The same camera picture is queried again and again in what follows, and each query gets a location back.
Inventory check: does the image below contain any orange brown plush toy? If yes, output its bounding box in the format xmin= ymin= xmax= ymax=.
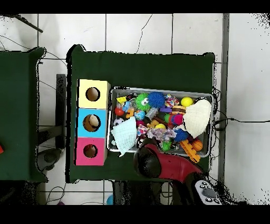
xmin=147 ymin=119 xmax=160 ymax=129

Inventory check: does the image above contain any light blue muslin cloth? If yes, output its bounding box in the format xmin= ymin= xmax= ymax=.
xmin=110 ymin=116 xmax=138 ymax=157

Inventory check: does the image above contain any pink blue fuzzy caterpillar toy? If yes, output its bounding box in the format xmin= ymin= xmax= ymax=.
xmin=168 ymin=114 xmax=184 ymax=126

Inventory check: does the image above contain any blue spiky ball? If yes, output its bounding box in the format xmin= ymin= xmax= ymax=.
xmin=173 ymin=128 xmax=189 ymax=143
xmin=147 ymin=91 xmax=166 ymax=109

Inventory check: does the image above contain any cream muslin cloth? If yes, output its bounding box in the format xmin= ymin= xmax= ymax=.
xmin=182 ymin=99 xmax=212 ymax=139

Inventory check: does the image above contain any orange plastic toy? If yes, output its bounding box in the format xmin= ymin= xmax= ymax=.
xmin=179 ymin=139 xmax=201 ymax=164

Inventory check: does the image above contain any wooden box with three holes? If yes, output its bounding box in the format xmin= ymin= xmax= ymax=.
xmin=74 ymin=79 xmax=111 ymax=166

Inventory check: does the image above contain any green spiky toy with eyes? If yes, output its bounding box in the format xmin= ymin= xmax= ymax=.
xmin=136 ymin=92 xmax=151 ymax=111

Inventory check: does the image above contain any tan brown toy hamburger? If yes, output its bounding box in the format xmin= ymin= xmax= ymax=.
xmin=171 ymin=105 xmax=187 ymax=116

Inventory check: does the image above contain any yellow ball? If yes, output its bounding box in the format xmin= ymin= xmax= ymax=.
xmin=180 ymin=96 xmax=194 ymax=108

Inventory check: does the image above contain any black stand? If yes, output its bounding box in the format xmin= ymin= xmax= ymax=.
xmin=55 ymin=73 xmax=67 ymax=148

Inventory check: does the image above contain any grey plastic base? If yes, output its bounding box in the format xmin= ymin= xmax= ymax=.
xmin=36 ymin=147 xmax=62 ymax=172

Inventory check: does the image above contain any dark green side tablecloth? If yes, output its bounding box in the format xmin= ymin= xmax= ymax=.
xmin=0 ymin=46 xmax=48 ymax=183

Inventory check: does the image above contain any dark thin rod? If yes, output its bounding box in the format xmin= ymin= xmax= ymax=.
xmin=6 ymin=13 xmax=44 ymax=34

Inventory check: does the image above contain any shallow wire mesh bin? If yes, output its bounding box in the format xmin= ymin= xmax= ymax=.
xmin=106 ymin=86 xmax=213 ymax=158

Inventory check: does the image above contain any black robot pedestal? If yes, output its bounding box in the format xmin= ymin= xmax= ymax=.
xmin=112 ymin=180 xmax=169 ymax=205

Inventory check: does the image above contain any black floor cable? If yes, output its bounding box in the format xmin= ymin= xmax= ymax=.
xmin=213 ymin=117 xmax=270 ymax=132

